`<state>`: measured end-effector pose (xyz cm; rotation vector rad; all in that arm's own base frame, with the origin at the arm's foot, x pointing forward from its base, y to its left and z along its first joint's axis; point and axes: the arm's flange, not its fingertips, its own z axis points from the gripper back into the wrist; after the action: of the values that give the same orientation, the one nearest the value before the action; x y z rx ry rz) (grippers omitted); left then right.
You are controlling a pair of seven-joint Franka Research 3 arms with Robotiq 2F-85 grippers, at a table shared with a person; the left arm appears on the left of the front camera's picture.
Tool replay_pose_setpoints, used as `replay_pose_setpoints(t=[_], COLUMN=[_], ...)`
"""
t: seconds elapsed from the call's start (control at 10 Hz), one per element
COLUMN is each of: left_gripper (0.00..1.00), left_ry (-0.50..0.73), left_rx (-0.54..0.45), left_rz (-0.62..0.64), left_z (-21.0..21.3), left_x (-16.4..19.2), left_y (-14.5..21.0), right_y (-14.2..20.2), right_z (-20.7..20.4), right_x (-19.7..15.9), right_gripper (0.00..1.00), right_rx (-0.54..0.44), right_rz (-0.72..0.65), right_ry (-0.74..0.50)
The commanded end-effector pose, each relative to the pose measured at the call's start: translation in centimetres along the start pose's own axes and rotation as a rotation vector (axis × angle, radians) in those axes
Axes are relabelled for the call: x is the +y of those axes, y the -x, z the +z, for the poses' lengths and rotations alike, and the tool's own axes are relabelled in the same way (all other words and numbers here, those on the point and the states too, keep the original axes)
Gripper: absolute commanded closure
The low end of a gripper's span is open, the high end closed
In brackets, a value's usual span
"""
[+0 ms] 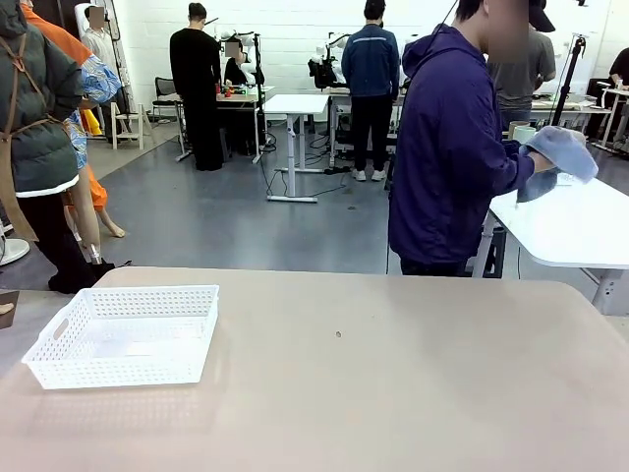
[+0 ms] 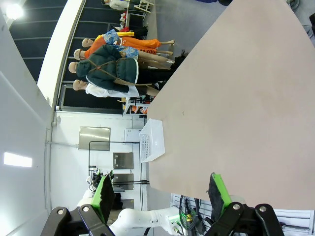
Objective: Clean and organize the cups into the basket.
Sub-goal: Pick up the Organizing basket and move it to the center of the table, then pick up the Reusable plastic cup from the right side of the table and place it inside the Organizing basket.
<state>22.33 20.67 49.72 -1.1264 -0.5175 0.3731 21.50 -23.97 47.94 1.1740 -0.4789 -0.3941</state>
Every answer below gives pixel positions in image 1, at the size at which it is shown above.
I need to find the white perforated plastic basket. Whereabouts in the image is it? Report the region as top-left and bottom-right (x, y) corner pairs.
(21, 284), (221, 391)

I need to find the blue-grey cloth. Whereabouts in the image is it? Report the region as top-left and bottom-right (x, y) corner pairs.
(515, 125), (600, 205)

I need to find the person's right forearm purple sleeve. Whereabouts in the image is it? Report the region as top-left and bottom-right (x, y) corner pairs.
(484, 139), (538, 198)

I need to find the white standing desk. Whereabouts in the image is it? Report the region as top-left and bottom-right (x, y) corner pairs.
(262, 92), (331, 204)

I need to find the background desk with white legs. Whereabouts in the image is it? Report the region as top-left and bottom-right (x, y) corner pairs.
(326, 87), (409, 168)

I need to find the wood-top desk with items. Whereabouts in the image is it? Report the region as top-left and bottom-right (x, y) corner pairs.
(174, 87), (276, 164)

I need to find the person in purple jacket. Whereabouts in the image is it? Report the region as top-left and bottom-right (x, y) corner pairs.
(387, 0), (537, 277)

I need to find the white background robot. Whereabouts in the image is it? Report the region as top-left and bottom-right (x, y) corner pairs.
(213, 27), (257, 50)
(308, 31), (353, 92)

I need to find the black light stand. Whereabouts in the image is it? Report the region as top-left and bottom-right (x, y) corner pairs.
(251, 31), (276, 151)

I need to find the person in blue jacket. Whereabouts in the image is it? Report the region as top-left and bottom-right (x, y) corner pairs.
(341, 0), (402, 182)

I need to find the seated person in black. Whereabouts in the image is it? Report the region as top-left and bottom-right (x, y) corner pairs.
(223, 41), (257, 88)

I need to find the person in black clothes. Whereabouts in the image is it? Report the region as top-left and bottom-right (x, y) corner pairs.
(169, 2), (226, 172)

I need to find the black chair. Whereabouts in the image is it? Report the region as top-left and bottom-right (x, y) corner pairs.
(150, 76), (186, 124)

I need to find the wooden step stool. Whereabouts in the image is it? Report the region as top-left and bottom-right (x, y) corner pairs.
(110, 100), (146, 151)

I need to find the person in grey t-shirt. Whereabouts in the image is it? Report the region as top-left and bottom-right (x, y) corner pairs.
(488, 0), (559, 130)

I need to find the mannequin in orange blue clothes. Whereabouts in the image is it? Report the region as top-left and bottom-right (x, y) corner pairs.
(22, 2), (127, 267)

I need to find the white side table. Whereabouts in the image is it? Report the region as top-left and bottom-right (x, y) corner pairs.
(471, 174), (629, 317)

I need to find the silver ladder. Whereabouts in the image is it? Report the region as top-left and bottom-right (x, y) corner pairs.
(108, 0), (133, 102)

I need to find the person in white top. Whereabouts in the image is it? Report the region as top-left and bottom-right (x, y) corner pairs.
(81, 4), (120, 75)

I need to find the long background desk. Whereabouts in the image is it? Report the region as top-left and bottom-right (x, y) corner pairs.
(530, 90), (615, 148)

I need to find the person in green puffer vest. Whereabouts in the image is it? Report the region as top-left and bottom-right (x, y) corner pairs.
(0, 0), (117, 296)

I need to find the black tripod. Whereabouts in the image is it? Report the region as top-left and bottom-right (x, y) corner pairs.
(549, 33), (589, 130)

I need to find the white round fan base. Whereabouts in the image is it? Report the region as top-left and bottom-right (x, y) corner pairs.
(0, 235), (31, 267)

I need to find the small white table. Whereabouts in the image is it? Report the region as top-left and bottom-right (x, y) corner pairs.
(592, 87), (629, 158)

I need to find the person in black sleeves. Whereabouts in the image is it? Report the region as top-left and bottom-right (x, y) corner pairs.
(607, 46), (629, 94)

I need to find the black floor cable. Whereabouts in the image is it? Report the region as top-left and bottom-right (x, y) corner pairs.
(262, 142), (348, 199)

